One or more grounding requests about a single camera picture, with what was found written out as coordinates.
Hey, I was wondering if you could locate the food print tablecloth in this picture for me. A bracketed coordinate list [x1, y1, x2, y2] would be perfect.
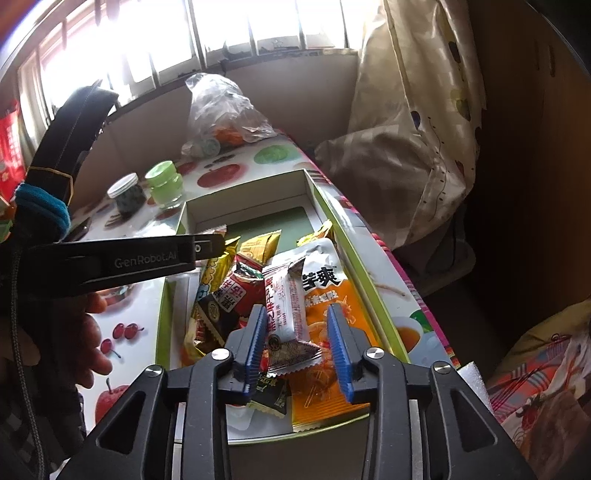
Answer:
[69, 131, 462, 444]

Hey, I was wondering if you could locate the person's left hand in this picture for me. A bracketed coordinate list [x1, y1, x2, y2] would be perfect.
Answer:
[0, 294, 114, 391]

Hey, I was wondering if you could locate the clear plastic bag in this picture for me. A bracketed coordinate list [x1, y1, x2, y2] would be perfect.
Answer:
[181, 72, 279, 158]

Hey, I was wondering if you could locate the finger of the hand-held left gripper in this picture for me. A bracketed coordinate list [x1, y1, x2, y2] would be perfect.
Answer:
[178, 233, 227, 272]

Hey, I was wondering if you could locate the red black snack packet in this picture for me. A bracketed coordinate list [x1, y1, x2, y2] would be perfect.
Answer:
[193, 256, 269, 344]

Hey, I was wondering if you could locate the white brown cake packet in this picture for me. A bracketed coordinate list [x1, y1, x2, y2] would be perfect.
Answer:
[262, 256, 324, 376]

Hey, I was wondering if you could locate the clear jar green lid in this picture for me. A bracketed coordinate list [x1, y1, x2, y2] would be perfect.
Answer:
[144, 160, 184, 209]

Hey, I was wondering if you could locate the small black snack packet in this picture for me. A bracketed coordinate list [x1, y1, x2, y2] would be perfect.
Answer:
[246, 373, 290, 419]

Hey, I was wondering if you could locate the red bag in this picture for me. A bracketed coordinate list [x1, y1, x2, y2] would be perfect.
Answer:
[0, 99, 26, 197]

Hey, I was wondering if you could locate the cream patterned curtain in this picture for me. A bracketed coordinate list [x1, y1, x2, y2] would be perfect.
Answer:
[314, 0, 486, 261]

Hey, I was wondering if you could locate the clear jar white lid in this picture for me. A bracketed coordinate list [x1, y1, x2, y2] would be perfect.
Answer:
[107, 173, 147, 216]

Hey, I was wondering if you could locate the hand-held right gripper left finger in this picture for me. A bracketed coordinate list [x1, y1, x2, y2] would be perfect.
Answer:
[58, 305, 269, 480]

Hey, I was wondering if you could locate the dark smartphone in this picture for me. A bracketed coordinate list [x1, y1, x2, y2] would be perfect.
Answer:
[65, 216, 93, 244]

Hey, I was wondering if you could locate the printed blanket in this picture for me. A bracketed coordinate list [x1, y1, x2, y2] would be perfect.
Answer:
[487, 300, 591, 480]

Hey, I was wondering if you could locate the person's left forearm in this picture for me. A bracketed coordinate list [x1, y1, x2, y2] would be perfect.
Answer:
[16, 85, 118, 241]

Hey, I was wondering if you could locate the brown wooden cabinet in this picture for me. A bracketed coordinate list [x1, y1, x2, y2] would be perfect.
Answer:
[466, 0, 591, 324]

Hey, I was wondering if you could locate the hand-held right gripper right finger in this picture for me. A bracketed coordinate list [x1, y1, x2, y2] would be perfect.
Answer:
[327, 305, 536, 480]

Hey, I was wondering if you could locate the green cardboard box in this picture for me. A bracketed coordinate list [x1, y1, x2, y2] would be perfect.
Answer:
[154, 168, 413, 446]

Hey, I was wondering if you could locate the white foam sheet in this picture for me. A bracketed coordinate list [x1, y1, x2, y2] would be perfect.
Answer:
[457, 361, 489, 403]

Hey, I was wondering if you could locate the gold candy packet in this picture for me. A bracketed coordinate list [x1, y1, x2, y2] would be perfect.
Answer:
[239, 228, 283, 267]

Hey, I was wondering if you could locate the barred window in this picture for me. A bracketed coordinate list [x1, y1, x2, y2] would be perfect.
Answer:
[18, 0, 370, 107]

